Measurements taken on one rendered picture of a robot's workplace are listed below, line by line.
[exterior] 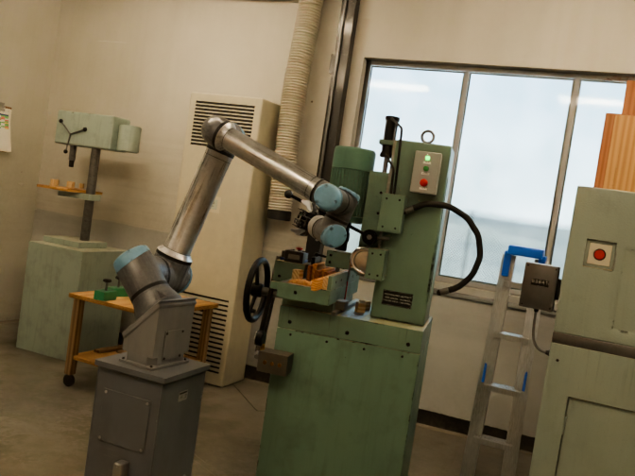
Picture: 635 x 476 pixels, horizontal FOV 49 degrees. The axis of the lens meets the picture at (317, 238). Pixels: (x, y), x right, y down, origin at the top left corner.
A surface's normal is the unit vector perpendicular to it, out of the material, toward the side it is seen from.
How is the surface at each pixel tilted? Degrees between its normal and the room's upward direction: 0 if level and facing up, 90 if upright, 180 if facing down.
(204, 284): 90
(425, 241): 90
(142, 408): 90
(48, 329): 90
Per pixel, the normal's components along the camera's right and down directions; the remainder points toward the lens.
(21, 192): 0.92, 0.15
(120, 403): -0.37, 0.00
